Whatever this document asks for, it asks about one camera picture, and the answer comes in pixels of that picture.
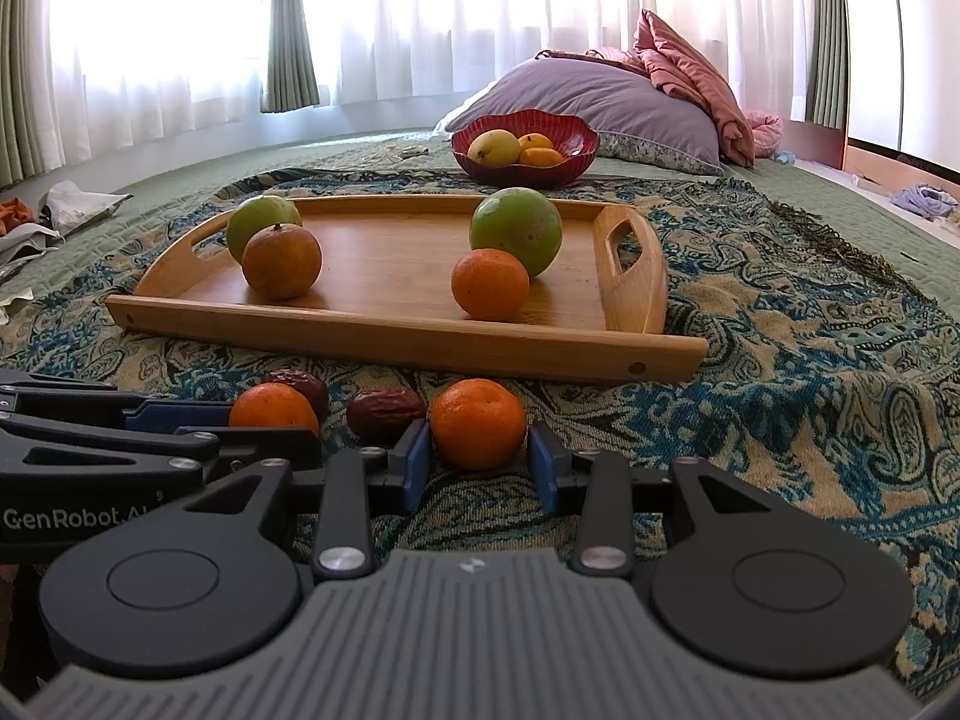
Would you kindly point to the yellow mango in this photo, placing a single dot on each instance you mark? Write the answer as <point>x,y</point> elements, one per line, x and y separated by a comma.
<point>495,149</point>

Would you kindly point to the red fruit bowl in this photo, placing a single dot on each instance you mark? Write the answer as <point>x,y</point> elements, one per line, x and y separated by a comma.
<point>570,136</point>

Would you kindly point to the purple pillow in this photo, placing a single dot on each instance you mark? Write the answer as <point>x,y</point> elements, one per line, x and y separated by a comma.
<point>635,121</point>

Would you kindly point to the dark red jujube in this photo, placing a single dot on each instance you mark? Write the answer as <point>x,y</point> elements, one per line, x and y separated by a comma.
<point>380,416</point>
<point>309,386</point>

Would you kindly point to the orange mandarin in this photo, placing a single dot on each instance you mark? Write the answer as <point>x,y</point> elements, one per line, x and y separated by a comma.
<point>478,424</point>
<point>273,404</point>
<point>490,284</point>

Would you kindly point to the green curtain right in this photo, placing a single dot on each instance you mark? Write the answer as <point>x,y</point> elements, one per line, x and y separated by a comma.
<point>828,83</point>

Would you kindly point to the brownish orange fruit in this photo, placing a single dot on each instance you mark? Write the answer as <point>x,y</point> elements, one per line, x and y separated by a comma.
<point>281,262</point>

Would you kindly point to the lavender cloth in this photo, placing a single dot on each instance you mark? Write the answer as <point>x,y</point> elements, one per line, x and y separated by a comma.
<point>925,200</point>

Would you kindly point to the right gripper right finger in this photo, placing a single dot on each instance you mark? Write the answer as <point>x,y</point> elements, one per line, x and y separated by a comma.
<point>595,485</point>

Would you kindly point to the pink blanket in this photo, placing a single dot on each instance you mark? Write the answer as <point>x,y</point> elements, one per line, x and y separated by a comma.
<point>674,67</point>

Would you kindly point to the green curtain left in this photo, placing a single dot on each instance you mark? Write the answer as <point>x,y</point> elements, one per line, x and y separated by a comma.
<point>288,80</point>

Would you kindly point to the white sheer curtain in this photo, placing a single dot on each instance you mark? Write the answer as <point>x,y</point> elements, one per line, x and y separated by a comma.
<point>84,79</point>

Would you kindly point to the white plastic bag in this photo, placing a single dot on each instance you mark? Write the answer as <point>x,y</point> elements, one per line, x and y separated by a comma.
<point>66,208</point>

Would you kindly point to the green quilted bedspread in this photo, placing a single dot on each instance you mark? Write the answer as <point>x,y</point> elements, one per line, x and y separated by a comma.
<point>923,253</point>

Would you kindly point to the orange cloth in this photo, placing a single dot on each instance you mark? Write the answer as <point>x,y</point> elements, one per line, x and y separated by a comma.
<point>13,213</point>

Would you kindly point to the green apple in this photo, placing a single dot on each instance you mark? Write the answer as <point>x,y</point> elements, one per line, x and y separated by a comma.
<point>253,215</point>

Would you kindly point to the small orange fruit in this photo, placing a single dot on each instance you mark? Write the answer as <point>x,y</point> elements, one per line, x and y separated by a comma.
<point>541,157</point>
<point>535,140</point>

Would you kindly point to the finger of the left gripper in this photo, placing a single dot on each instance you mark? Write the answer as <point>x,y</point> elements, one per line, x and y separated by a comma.
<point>100,404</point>
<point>22,434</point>

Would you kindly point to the wooden serving tray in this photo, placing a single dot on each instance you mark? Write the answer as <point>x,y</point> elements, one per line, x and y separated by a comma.
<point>597,314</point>

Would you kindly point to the large green round fruit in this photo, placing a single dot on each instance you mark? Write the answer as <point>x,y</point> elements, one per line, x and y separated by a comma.
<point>522,222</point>

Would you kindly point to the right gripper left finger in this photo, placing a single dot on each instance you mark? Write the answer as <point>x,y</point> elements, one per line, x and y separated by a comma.
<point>360,484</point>

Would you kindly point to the teal patterned throw blanket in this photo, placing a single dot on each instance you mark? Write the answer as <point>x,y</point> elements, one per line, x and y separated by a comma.
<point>829,380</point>

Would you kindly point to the green curtain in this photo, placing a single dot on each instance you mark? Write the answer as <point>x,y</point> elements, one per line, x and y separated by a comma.
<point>828,83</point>
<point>288,80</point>

